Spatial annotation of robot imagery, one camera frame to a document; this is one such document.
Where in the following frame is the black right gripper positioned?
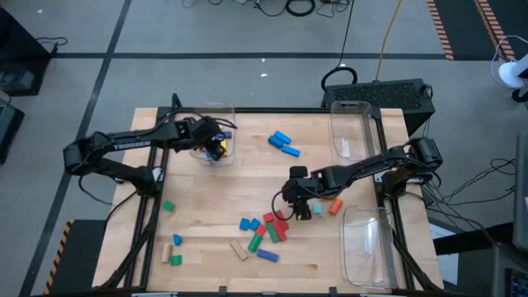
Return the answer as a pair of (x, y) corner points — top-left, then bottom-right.
(282, 165), (331, 223)

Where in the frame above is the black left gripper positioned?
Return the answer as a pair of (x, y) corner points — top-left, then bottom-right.
(190, 117), (228, 163)

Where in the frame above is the red rectangular bar block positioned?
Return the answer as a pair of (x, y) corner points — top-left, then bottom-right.
(274, 210), (290, 231)
(272, 221), (288, 243)

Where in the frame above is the green rectangular bar block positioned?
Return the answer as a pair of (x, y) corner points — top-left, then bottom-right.
(266, 222), (281, 244)

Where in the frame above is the natural wood bar block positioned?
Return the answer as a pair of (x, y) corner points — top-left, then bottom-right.
(229, 239), (249, 262)

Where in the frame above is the clear plastic bin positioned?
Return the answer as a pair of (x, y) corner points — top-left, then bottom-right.
(189, 105), (237, 167)
(338, 205), (400, 289)
(328, 101), (380, 167)

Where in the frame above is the orange cylinder block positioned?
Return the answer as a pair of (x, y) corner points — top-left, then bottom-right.
(328, 197), (345, 216)

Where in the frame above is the green cylinder block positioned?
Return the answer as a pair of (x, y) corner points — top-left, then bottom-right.
(246, 233), (263, 252)

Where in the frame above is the black computer case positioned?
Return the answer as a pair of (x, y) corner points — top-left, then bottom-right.
(320, 78), (436, 137)

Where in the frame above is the black mat orange-striped edge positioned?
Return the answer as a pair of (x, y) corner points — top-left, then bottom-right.
(426, 0), (528, 62)
(43, 218), (109, 297)

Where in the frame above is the dark grey equipment case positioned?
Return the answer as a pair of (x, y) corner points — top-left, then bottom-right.
(0, 92), (26, 166)

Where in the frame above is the black equipment platform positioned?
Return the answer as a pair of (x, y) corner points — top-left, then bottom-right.
(0, 6), (53, 98)

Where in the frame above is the dark workstation desk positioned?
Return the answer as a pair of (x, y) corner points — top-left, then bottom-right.
(431, 221), (528, 297)

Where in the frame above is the white round device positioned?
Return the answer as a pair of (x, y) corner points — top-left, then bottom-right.
(497, 53), (528, 90)

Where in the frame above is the black aluminium table frame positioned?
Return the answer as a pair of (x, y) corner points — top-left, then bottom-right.
(97, 92), (442, 296)

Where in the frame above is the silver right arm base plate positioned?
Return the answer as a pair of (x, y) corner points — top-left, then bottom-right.
(372, 169), (430, 186)

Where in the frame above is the black cable with coil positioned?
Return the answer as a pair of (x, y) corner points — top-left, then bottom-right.
(320, 0), (359, 92)

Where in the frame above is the black coiled floor cable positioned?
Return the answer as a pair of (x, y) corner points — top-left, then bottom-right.
(285, 0), (317, 18)

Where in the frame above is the yellow cable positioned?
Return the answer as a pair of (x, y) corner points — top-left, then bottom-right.
(374, 0), (403, 82)

